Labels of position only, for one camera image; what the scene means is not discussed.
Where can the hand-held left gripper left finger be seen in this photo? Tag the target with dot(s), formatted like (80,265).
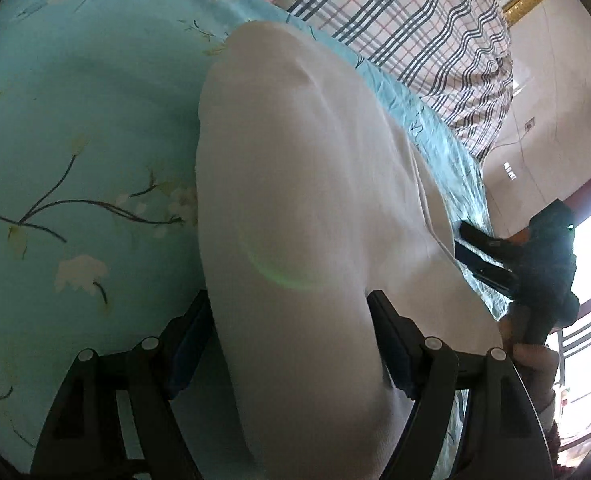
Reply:
(190,347)

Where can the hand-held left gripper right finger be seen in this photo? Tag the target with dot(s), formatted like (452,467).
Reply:
(395,355)

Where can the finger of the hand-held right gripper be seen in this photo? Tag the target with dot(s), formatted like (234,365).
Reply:
(485,241)
(485,267)

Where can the white zip hoodie jacket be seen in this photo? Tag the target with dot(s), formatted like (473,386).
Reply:
(300,185)

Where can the person's right hand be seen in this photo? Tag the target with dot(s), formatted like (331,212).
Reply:
(535,367)

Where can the window railing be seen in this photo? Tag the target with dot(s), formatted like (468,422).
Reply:
(585,330)

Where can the plaid quilt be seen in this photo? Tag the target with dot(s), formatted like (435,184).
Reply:
(415,25)

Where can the teal floral bedsheet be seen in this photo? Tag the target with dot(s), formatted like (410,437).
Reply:
(90,110)

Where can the white wall socket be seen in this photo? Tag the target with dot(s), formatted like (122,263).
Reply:
(529,125)

